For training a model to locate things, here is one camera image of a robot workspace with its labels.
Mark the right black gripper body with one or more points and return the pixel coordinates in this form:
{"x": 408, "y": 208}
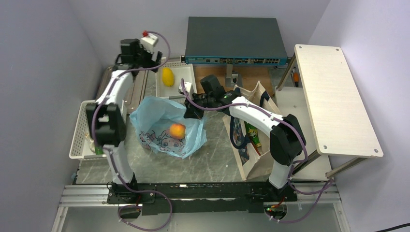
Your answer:
{"x": 204, "y": 101}

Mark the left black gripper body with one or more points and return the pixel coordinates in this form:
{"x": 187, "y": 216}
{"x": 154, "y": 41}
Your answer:
{"x": 144, "y": 59}

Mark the orange peach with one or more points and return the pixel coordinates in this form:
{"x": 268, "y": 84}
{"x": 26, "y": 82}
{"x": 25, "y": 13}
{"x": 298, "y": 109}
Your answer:
{"x": 177, "y": 131}

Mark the yellow lemon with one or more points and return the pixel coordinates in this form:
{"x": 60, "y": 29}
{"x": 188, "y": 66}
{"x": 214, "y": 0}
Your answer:
{"x": 168, "y": 77}

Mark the light blue plastic grocery bag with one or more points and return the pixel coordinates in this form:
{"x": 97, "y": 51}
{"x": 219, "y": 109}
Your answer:
{"x": 152, "y": 121}

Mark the green glass bottle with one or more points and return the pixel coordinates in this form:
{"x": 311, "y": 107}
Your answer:
{"x": 252, "y": 132}

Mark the beige canvas tote bag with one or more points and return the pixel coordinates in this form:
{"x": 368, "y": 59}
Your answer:
{"x": 251, "y": 147}

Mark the dark green chili pepper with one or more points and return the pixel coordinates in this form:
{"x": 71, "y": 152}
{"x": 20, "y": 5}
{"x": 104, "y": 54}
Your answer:
{"x": 98, "y": 150}

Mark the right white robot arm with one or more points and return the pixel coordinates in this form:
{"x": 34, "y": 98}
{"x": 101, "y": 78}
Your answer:
{"x": 287, "y": 141}

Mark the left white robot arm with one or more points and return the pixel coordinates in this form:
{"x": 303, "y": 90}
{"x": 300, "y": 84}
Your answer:
{"x": 105, "y": 120}

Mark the metal monitor stand base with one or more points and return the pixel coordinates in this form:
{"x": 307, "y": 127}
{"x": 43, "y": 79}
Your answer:
{"x": 232, "y": 77}

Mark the white perforated basket rear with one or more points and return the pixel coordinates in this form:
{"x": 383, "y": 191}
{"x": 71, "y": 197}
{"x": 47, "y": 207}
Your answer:
{"x": 181, "y": 71}

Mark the white perforated basket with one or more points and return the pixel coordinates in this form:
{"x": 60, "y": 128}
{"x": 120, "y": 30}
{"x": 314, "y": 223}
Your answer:
{"x": 80, "y": 149}
{"x": 181, "y": 71}

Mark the metal tray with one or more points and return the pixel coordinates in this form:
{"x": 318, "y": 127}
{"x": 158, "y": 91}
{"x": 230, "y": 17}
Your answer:
{"x": 135, "y": 93}

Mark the wooden board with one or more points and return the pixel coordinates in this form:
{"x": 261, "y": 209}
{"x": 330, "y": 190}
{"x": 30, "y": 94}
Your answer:
{"x": 250, "y": 76}

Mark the orange object behind shelf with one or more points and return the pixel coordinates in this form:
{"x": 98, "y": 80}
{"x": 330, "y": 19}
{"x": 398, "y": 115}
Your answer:
{"x": 296, "y": 79}

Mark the white shelf table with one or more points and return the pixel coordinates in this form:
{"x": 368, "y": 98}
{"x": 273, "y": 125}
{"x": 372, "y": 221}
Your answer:
{"x": 330, "y": 111}

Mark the white perforated basket left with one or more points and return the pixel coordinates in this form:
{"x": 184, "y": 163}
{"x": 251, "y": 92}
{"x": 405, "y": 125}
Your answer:
{"x": 80, "y": 149}

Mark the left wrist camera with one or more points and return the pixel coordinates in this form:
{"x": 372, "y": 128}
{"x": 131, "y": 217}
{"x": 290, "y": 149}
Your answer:
{"x": 149, "y": 40}

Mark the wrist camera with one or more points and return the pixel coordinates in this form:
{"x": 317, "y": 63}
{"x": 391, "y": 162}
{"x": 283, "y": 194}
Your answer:
{"x": 149, "y": 40}
{"x": 186, "y": 87}

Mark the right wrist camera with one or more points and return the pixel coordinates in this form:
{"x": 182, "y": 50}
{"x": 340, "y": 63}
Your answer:
{"x": 186, "y": 87}

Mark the network switch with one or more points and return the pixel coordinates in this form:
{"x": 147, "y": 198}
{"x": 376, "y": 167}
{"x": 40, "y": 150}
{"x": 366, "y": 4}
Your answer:
{"x": 234, "y": 40}

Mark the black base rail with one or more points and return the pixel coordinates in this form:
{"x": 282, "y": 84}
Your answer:
{"x": 156, "y": 198}

